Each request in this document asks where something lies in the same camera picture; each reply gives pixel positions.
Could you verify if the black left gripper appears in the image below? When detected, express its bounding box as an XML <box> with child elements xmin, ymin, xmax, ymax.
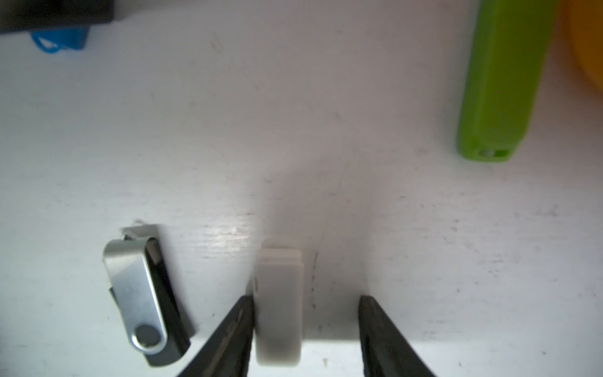
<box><xmin>1</xmin><ymin>0</ymin><xmax>115</xmax><ymax>34</ymax></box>

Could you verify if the white translucent usb drive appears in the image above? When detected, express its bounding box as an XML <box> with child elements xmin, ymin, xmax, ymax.
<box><xmin>251</xmin><ymin>237</ymin><xmax>305</xmax><ymax>367</ymax></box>

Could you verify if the blue usb drive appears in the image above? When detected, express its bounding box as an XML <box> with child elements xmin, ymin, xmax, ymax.
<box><xmin>30</xmin><ymin>26</ymin><xmax>90</xmax><ymax>53</ymax></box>

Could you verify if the yellow plastic storage box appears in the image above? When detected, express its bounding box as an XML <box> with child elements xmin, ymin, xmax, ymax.
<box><xmin>566</xmin><ymin>0</ymin><xmax>602</xmax><ymax>90</ymax></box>

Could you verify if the black silver swivel usb drive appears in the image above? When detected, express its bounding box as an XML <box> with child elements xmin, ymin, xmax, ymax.
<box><xmin>102</xmin><ymin>224</ymin><xmax>190</xmax><ymax>368</ymax></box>

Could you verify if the green usb drive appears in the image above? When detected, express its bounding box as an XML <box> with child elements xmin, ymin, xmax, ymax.
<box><xmin>457</xmin><ymin>0</ymin><xmax>558</xmax><ymax>162</ymax></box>

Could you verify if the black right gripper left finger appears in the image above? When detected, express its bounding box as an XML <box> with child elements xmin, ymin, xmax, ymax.
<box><xmin>178</xmin><ymin>295</ymin><xmax>254</xmax><ymax>377</ymax></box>

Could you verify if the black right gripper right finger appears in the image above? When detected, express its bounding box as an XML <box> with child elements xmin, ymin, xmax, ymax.
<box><xmin>358</xmin><ymin>295</ymin><xmax>435</xmax><ymax>377</ymax></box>

